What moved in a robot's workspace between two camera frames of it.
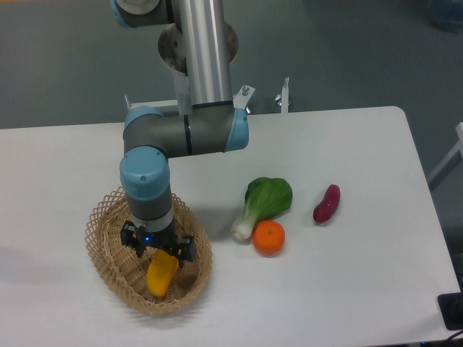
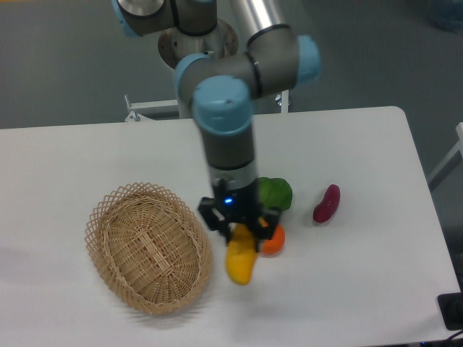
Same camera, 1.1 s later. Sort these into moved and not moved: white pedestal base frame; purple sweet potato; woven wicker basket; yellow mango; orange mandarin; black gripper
Moved: black gripper; yellow mango
Not moved: orange mandarin; white pedestal base frame; woven wicker basket; purple sweet potato
